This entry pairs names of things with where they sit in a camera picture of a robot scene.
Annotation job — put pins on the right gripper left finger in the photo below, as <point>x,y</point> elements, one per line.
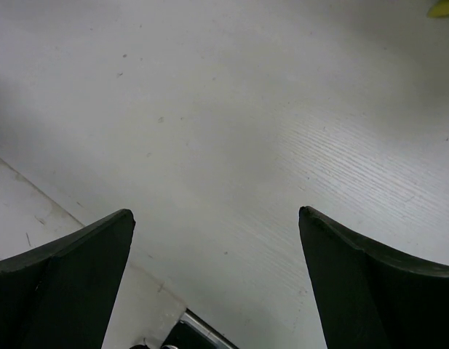
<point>61,294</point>

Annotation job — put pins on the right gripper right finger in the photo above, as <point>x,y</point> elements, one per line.
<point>370,295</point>

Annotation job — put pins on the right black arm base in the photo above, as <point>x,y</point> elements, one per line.
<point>181,330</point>

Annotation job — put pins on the yellow garment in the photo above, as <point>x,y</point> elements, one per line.
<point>439,9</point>

